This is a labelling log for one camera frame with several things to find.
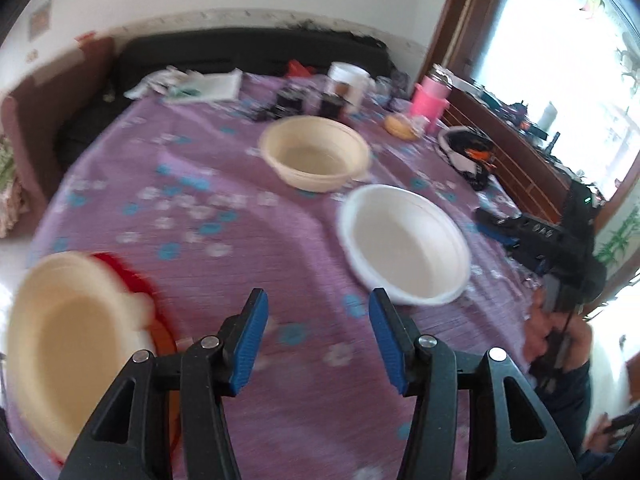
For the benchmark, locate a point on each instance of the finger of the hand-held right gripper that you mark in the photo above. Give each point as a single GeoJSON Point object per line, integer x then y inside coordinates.
{"type": "Point", "coordinates": [492, 217]}
{"type": "Point", "coordinates": [512, 244]}

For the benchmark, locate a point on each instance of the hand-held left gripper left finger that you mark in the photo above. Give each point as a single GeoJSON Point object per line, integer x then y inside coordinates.
{"type": "Point", "coordinates": [250, 340]}

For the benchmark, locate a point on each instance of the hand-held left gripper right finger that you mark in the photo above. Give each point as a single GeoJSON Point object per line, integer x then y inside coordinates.
{"type": "Point", "coordinates": [387, 345]}

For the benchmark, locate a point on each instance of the white plastic bowl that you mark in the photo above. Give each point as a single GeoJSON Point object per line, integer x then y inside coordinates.
{"type": "Point", "coordinates": [405, 245]}

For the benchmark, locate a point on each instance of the large red scalloped plate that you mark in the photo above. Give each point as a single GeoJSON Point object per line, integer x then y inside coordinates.
{"type": "Point", "coordinates": [132, 280]}

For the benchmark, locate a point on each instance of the cream plastic bowl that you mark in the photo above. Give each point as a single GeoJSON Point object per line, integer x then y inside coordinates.
{"type": "Point", "coordinates": [75, 340]}
{"type": "Point", "coordinates": [310, 155]}

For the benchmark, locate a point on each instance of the person's right hand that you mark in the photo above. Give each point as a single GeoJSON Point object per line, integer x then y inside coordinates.
{"type": "Point", "coordinates": [537, 325]}

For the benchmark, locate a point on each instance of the pile of dark tools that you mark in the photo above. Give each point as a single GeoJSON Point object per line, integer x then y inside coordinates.
{"type": "Point", "coordinates": [520, 115]}

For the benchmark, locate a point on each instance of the plastic bag of yellow food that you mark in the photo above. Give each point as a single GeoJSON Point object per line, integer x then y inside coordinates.
{"type": "Point", "coordinates": [400, 127]}

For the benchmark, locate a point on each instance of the pink thermos with knitted sleeve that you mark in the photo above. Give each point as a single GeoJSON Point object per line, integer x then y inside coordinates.
{"type": "Point", "coordinates": [427, 102]}

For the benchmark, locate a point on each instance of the black box with red label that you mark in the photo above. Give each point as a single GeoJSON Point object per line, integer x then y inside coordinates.
{"type": "Point", "coordinates": [332, 107]}

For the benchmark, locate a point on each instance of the white plastic jar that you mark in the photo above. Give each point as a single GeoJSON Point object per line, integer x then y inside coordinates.
{"type": "Point", "coordinates": [350, 85]}

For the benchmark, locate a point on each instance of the black power adapter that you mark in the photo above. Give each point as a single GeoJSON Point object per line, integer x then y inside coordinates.
{"type": "Point", "coordinates": [289, 102]}

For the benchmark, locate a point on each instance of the small red object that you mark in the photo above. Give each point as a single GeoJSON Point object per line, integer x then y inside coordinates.
{"type": "Point", "coordinates": [297, 67]}

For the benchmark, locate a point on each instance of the striped patterned cushion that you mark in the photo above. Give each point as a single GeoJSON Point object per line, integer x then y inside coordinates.
{"type": "Point", "coordinates": [7, 195]}

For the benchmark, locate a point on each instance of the black sofa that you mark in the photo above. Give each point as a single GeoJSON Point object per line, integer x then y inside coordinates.
{"type": "Point", "coordinates": [225, 50]}

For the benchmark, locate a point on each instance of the brown armchair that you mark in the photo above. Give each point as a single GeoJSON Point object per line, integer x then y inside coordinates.
{"type": "Point", "coordinates": [30, 135]}

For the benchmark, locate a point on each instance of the green bamboo wall sticker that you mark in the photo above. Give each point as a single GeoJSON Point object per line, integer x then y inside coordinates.
{"type": "Point", "coordinates": [620, 240]}

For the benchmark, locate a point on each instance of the wooden window frame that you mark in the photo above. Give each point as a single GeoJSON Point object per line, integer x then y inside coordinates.
{"type": "Point", "coordinates": [457, 25]}

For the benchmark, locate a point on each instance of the small orange wall notice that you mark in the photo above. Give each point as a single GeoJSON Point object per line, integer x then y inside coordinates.
{"type": "Point", "coordinates": [40, 22]}

